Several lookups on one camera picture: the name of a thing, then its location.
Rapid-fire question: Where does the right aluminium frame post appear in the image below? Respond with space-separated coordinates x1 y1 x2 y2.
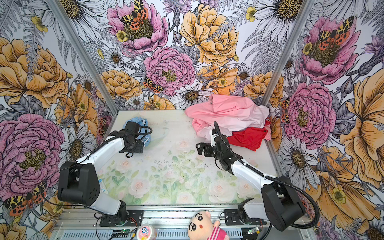
261 0 316 106

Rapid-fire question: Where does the red cloth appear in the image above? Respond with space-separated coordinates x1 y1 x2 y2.
227 119 271 152

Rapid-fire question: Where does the left aluminium frame post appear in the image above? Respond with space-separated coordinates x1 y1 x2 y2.
47 1 119 117

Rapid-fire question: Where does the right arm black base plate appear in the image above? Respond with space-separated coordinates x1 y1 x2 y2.
220 209 267 226

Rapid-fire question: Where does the small blue white packet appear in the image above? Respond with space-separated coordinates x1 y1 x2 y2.
99 179 109 195

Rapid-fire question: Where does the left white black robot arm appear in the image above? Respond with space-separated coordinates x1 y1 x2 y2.
58 121 153 226

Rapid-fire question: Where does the aluminium frame post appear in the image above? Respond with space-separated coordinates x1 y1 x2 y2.
47 1 119 117
261 0 316 106

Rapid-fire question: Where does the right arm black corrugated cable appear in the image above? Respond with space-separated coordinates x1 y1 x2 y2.
213 121 321 230

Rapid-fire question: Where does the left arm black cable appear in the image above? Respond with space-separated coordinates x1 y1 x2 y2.
38 125 153 208

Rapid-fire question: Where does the green circuit board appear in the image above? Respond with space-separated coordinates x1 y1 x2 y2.
111 229 133 238

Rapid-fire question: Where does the pink cloth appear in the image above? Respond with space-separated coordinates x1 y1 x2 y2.
185 94 270 140

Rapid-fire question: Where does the round pink sticker tin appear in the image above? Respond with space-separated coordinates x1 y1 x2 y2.
136 225 157 240

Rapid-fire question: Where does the plush doll toy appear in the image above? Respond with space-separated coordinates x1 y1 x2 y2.
188 211 230 240

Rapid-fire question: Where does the front aluminium rail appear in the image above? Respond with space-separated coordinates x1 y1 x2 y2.
49 204 319 240

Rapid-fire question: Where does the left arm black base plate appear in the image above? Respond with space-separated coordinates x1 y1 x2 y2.
100 210 144 227

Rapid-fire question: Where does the light blue cloth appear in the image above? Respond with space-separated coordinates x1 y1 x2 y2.
123 117 152 148

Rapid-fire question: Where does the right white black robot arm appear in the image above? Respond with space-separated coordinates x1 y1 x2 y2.
196 133 307 232

